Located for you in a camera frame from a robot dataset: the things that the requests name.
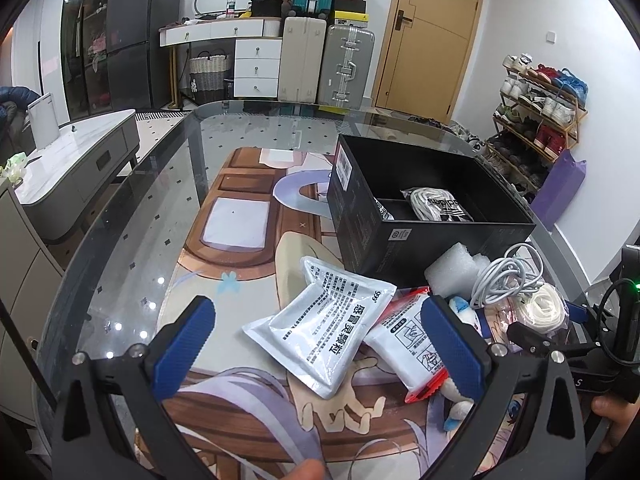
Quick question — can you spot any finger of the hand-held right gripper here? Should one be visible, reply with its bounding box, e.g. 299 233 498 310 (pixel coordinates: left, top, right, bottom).
506 321 603 361
566 301 603 341

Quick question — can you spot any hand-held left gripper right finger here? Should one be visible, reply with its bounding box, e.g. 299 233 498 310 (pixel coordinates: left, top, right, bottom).
420 295 587 480

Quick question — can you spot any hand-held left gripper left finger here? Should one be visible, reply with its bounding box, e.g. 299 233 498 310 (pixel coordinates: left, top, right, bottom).
50 295 221 480

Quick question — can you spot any white packet with red edges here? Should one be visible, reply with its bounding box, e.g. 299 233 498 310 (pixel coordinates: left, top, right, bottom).
362 287 452 405

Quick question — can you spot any silver foil medicine pouch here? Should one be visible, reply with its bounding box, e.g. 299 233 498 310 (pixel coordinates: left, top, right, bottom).
242 255 399 401

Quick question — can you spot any black cardboard box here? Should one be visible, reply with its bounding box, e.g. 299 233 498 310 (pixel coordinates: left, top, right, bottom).
327 133 537 292

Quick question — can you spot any person's right hand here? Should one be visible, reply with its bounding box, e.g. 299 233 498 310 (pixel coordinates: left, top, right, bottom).
591 396 640 457

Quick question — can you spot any person's left hand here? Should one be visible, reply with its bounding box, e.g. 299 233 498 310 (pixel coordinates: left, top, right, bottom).
277 459 327 480

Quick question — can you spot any clear bag of white laces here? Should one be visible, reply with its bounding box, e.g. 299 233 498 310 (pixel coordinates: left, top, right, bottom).
509 282 572 347

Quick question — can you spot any white and blue plush toy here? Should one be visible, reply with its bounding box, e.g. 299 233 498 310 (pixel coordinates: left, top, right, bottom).
442 296 495 434

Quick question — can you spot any white foam piece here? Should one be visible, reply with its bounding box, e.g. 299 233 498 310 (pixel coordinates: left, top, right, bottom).
424 242 494 299

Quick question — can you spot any purple shopping bag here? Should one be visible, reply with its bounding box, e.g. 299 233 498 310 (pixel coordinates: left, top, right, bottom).
529 149 587 231

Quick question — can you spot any printed cartoon desk mat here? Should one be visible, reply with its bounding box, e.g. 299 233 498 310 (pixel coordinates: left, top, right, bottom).
149 147 592 480

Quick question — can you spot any bagged white shoelaces, black label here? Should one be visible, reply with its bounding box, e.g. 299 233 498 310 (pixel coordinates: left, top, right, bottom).
400 186 475 223

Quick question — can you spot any grey side cabinet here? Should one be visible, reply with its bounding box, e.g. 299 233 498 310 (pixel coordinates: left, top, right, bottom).
0 189 67 427

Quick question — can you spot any wooden shoe rack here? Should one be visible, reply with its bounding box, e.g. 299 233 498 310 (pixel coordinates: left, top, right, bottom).
487 54 589 197

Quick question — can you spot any grey low cabinet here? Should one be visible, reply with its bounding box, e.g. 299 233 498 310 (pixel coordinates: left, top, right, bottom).
14 108 140 242

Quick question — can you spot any group of assorted shoes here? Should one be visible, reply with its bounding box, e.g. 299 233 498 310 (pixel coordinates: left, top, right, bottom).
492 53 589 191

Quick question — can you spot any pile of dark shoes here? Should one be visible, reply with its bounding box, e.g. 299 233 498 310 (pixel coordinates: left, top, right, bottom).
407 114 489 154

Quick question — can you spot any white box-shaped device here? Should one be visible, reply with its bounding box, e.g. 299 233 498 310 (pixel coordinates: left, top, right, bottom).
27 92 62 151

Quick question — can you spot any wicker basket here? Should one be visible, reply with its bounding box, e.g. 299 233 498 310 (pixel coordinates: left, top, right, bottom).
187 50 232 106

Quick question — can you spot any wooden door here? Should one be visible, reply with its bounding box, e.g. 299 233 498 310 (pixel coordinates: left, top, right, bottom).
369 0 489 124

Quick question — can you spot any white vanity desk with drawers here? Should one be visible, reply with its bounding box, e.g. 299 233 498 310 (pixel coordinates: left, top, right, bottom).
158 17 284 109

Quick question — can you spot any blue puffer jacket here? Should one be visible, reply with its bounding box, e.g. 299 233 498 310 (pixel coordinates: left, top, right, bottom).
0 85 42 112

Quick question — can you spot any silver suitcase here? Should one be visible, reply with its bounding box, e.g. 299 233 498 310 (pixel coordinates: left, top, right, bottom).
315 23 376 110

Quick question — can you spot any beige suitcase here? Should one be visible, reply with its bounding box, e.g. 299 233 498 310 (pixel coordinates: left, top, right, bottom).
277 15 329 104

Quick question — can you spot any glass door display cabinet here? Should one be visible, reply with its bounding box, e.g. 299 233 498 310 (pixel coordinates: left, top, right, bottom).
59 0 119 122

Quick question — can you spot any dark grey refrigerator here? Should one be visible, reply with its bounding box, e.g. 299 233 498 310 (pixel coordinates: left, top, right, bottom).
104 0 189 111

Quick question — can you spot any black and yellow shoe box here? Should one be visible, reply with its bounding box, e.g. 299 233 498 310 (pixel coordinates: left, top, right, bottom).
331 11 370 29

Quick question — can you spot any white coiled cable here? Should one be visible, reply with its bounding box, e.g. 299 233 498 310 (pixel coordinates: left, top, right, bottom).
469 243 549 309

